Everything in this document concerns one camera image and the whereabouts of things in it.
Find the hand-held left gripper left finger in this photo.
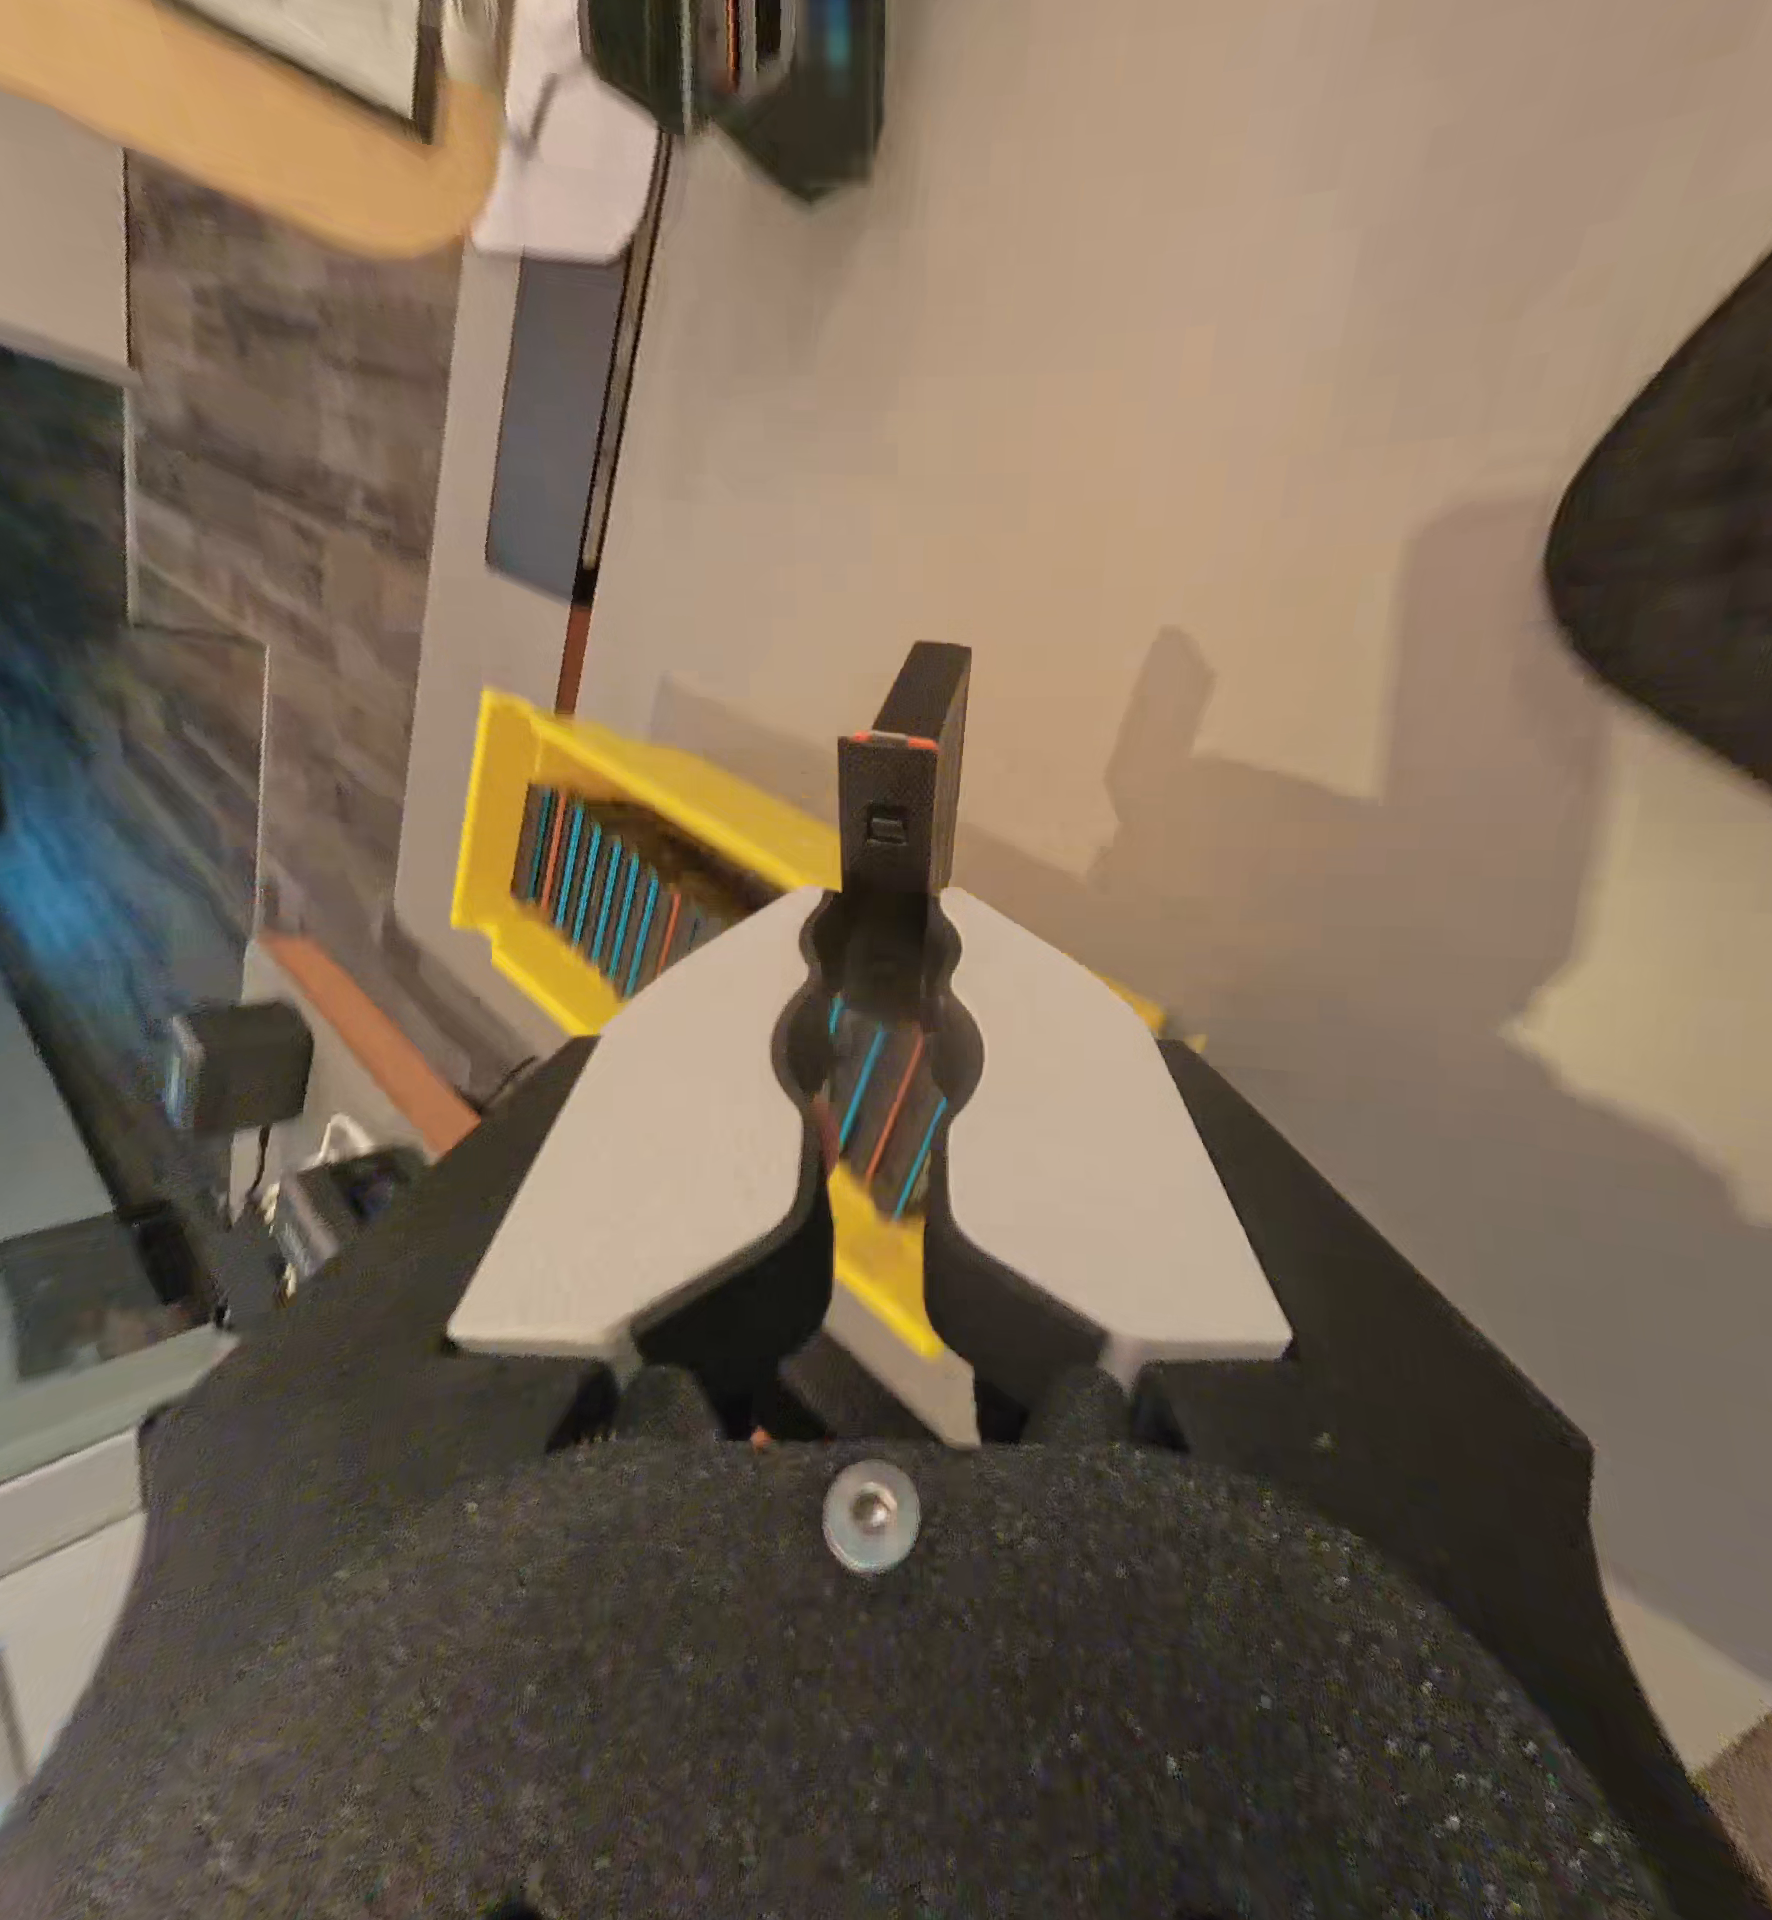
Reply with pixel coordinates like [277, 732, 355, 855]
[451, 886, 838, 1369]

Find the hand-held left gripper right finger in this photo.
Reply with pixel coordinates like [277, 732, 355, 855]
[926, 892, 1297, 1369]

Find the yellow plastic bin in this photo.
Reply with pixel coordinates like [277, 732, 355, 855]
[451, 686, 1175, 1354]

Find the red-edged black battery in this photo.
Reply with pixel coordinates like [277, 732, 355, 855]
[838, 640, 979, 1036]

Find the row of black batteries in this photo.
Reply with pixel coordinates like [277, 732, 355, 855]
[513, 774, 963, 1204]

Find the small black cube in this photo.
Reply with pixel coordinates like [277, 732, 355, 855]
[168, 999, 320, 1143]

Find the white stand base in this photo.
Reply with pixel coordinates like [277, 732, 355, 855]
[484, 0, 680, 262]

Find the black battery charger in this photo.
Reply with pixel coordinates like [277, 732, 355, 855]
[581, 0, 888, 208]

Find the wooden sign board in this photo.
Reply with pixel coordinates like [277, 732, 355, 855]
[0, 0, 503, 262]

